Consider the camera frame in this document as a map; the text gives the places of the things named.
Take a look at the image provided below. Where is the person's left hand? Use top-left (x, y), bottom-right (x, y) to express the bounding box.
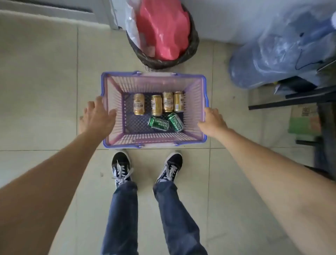
top-left (79, 96), bottom-right (117, 141)

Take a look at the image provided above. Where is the person's right hand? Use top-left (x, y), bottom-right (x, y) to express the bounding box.
top-left (197, 107), bottom-right (229, 139)

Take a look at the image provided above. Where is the person's left forearm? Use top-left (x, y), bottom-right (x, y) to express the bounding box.
top-left (0, 130), bottom-right (104, 255)

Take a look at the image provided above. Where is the person's right forearm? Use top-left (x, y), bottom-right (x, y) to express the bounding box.
top-left (209, 128), bottom-right (336, 255)

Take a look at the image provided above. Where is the green drink can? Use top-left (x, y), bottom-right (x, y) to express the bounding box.
top-left (148, 116), bottom-right (170, 131)
top-left (168, 112), bottom-right (184, 133)

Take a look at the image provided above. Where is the purple plastic shopping basket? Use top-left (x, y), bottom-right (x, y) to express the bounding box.
top-left (101, 71), bottom-right (208, 150)

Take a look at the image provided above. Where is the gold drink can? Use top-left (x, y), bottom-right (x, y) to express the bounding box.
top-left (151, 95), bottom-right (163, 117)
top-left (162, 91), bottom-right (174, 113)
top-left (173, 91), bottom-right (184, 113)
top-left (133, 93), bottom-right (146, 116)

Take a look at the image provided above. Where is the person's right black sneaker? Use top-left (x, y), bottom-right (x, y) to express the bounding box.
top-left (155, 151), bottom-right (184, 184)

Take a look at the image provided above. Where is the person's black sneaker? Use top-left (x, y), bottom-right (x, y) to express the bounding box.
top-left (111, 151), bottom-right (134, 188)
top-left (155, 151), bottom-right (184, 184)

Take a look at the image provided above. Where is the person's left black sneaker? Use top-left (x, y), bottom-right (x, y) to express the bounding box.
top-left (111, 151), bottom-right (134, 188)

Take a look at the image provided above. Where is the waste bin with black liner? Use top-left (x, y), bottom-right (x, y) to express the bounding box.
top-left (126, 2), bottom-right (200, 71)

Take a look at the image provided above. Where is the person's right jeans leg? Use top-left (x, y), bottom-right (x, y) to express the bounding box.
top-left (152, 180), bottom-right (208, 255)

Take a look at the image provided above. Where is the person's jeans leg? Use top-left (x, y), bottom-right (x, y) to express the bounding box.
top-left (152, 180), bottom-right (208, 255)
top-left (101, 181), bottom-right (140, 255)

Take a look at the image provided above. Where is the white plastic bag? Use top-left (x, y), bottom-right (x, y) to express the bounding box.
top-left (111, 0), bottom-right (143, 51)

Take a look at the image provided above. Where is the red plastic bag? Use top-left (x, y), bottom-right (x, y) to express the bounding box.
top-left (136, 0), bottom-right (191, 60)

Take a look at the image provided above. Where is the large blue water jug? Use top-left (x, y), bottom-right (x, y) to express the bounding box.
top-left (228, 10), bottom-right (336, 90)

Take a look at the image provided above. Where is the grey door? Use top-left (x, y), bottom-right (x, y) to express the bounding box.
top-left (0, 0), bottom-right (119, 30)

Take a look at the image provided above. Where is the person's left jeans leg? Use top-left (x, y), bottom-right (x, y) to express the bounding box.
top-left (101, 181), bottom-right (140, 255)

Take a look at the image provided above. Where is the brown cardboard box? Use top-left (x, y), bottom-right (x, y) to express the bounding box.
top-left (287, 105), bottom-right (323, 136)

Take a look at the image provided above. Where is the black metal frame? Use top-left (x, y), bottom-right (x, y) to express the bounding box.
top-left (248, 86), bottom-right (336, 111)

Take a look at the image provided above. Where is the black cable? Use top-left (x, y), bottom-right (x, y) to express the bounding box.
top-left (295, 33), bottom-right (324, 71)

